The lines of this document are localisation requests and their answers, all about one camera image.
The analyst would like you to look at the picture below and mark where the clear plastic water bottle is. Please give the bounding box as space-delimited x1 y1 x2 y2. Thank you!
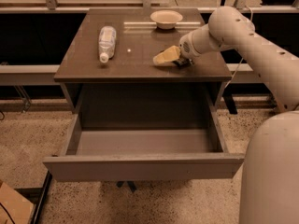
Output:
98 26 116 63

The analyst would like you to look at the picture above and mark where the white paper bowl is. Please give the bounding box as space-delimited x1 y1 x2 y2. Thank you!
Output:
150 10 183 30

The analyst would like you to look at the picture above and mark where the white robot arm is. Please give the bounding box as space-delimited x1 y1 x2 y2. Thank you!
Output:
153 7 299 224

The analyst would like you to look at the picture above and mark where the grey horizontal rail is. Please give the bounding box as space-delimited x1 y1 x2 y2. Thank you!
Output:
0 64 59 86

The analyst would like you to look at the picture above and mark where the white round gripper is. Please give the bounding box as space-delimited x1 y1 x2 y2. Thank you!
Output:
153 31 202 66

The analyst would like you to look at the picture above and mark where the open grey top drawer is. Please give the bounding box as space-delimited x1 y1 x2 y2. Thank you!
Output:
43 112 244 182

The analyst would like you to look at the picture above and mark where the cardboard box bottom left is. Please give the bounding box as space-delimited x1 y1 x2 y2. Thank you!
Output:
0 181 34 224

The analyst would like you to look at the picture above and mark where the black rxbar chocolate wrapper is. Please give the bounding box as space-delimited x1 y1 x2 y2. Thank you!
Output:
173 58 193 68

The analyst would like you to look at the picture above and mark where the grey drawer cabinet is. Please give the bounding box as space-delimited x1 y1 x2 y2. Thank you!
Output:
54 8 231 106

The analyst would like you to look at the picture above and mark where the black metal floor frame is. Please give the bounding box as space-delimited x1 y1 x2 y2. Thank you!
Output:
16 172 52 224

